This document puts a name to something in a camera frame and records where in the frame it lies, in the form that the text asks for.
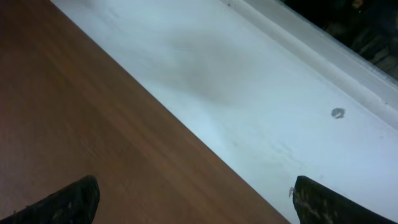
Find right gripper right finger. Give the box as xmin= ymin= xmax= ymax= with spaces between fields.
xmin=292 ymin=175 xmax=396 ymax=224

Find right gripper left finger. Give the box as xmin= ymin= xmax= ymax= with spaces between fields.
xmin=1 ymin=175 xmax=100 ymax=224

